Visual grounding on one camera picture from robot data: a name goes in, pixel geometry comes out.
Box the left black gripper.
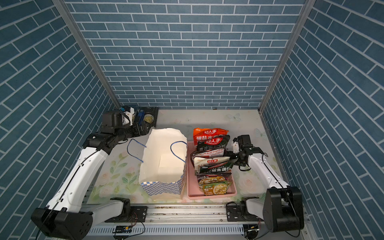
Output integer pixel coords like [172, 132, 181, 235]
[114, 119, 153, 142]

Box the dark red condiment packet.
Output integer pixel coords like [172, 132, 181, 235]
[197, 135, 231, 151]

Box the white checkered paper bag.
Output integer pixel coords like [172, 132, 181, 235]
[127, 128, 188, 201]

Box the orange red condiment packet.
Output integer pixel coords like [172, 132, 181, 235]
[193, 128, 229, 146]

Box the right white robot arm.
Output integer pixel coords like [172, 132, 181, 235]
[233, 135, 304, 233]

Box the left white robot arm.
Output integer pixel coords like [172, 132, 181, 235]
[31, 123, 151, 240]

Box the green dark condiment packet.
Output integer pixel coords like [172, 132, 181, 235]
[197, 161, 235, 175]

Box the black hardcover book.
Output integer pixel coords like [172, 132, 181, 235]
[134, 107, 159, 127]

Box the pink perforated plastic basket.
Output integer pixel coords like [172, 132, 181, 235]
[186, 141, 237, 200]

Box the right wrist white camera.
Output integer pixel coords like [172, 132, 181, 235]
[232, 141, 240, 154]

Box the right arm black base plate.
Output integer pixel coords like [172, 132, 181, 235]
[225, 202, 261, 222]

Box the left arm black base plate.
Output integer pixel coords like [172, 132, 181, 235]
[105, 206, 148, 223]

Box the aluminium mounting rail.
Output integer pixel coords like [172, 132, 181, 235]
[84, 203, 317, 240]

